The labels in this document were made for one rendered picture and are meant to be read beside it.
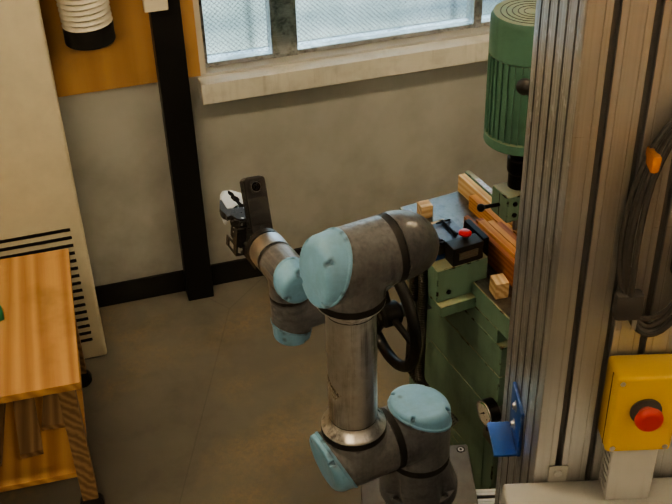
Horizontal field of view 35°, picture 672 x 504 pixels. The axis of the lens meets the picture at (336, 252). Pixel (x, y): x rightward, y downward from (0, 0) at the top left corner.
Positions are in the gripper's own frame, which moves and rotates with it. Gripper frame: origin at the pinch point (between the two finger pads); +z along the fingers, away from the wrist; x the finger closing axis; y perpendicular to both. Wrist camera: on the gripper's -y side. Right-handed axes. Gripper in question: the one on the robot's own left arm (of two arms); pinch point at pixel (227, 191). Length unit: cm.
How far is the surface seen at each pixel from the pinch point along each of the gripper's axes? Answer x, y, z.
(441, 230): 53, 17, -5
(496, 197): 67, 10, -5
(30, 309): -25, 74, 79
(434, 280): 47, 25, -12
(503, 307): 58, 26, -26
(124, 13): 22, 9, 136
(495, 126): 61, -10, -7
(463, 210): 72, 24, 13
